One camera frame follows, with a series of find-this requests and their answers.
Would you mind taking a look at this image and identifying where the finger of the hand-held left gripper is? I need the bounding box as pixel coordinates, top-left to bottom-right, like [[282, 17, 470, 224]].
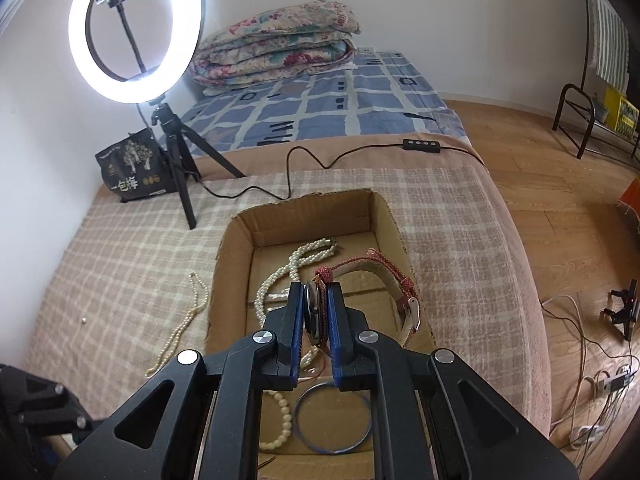
[[0, 365, 96, 448], [37, 437, 68, 480]]

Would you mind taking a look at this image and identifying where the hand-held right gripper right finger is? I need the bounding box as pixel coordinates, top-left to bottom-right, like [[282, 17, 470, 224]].
[[327, 280, 556, 480]]

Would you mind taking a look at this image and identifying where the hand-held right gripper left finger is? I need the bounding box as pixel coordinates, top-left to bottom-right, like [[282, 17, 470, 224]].
[[65, 280, 307, 480]]

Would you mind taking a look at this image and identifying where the thick pearl rope necklace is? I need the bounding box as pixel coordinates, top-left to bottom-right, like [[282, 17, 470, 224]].
[[255, 238, 341, 376]]

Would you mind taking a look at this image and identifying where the wristwatch with woven strap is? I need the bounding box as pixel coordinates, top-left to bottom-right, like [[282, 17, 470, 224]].
[[302, 249, 423, 348]]

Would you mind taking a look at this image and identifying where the pale bead bracelet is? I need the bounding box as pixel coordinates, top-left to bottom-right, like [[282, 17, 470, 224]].
[[260, 391, 293, 452]]

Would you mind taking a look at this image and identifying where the dark bangle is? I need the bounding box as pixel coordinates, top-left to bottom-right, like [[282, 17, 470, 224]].
[[294, 382, 373, 456]]

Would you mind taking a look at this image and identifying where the cardboard box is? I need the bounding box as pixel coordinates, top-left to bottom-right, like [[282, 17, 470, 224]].
[[202, 189, 436, 480]]

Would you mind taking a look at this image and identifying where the beige plaid blanket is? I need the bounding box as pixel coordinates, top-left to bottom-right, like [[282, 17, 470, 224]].
[[25, 167, 538, 411]]

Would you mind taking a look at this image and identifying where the brown bed cover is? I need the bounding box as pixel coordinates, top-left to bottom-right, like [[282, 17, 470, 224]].
[[95, 132, 553, 436]]

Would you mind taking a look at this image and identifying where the black tripod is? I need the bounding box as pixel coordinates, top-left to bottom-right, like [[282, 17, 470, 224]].
[[147, 100, 247, 231]]

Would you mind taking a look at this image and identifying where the blue plaid bedsheet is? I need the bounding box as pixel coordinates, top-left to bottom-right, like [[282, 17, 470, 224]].
[[172, 50, 468, 153]]

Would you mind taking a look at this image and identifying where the black snack bag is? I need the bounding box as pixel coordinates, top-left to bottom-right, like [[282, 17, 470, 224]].
[[95, 127, 176, 204]]

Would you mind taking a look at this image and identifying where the white charger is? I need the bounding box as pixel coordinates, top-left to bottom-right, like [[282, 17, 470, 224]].
[[570, 425, 606, 443]]

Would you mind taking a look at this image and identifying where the power strip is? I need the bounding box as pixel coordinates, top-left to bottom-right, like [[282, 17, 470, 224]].
[[595, 367, 633, 396]]

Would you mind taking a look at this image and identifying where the floral folded quilt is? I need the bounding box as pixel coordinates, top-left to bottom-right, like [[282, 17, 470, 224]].
[[189, 0, 362, 88]]

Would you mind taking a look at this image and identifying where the small black stand device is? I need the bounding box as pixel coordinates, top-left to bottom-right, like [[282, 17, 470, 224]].
[[602, 280, 640, 341]]

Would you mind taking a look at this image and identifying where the black clothes rack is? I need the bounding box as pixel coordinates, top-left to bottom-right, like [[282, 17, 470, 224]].
[[552, 0, 640, 161]]

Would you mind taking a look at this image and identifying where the yellow crate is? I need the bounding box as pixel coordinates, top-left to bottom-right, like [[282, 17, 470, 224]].
[[602, 87, 640, 136]]

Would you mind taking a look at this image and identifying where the striped towel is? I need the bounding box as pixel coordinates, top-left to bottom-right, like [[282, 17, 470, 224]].
[[585, 0, 632, 88]]

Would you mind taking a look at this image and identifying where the thin pearl necklace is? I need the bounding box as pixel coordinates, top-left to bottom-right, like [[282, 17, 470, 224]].
[[146, 272, 210, 378]]

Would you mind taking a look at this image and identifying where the black power cable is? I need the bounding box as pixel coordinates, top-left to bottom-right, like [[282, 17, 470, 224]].
[[135, 102, 491, 202]]

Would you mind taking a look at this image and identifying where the white floor cable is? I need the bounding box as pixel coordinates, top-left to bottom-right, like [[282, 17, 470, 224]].
[[541, 294, 621, 361]]

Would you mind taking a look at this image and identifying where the white ring light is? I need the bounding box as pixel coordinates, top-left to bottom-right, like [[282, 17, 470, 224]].
[[68, 0, 206, 106]]

